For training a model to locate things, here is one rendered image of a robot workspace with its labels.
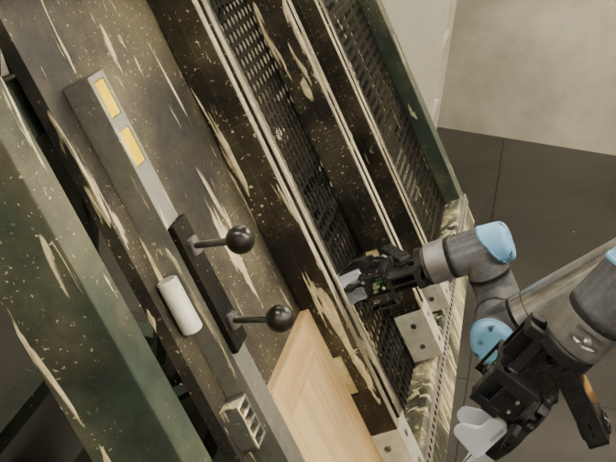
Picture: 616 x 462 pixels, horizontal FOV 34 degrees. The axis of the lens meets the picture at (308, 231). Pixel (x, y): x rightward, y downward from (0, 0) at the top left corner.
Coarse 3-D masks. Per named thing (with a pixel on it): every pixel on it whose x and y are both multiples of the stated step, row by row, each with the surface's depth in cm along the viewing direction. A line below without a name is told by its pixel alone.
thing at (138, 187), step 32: (96, 96) 126; (96, 128) 128; (128, 160) 129; (128, 192) 131; (160, 192) 134; (160, 224) 132; (160, 256) 134; (192, 288) 135; (224, 352) 138; (224, 384) 140; (256, 384) 141; (288, 448) 144
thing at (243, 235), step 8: (232, 232) 126; (240, 232) 126; (248, 232) 126; (192, 240) 134; (208, 240) 132; (216, 240) 130; (224, 240) 129; (232, 240) 126; (240, 240) 125; (248, 240) 126; (192, 248) 134; (200, 248) 134; (232, 248) 126; (240, 248) 126; (248, 248) 126
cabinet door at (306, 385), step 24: (312, 336) 173; (288, 360) 160; (312, 360) 169; (288, 384) 157; (312, 384) 167; (336, 384) 176; (288, 408) 154; (312, 408) 163; (336, 408) 173; (312, 432) 160; (336, 432) 170; (360, 432) 179; (312, 456) 156; (336, 456) 166; (360, 456) 176
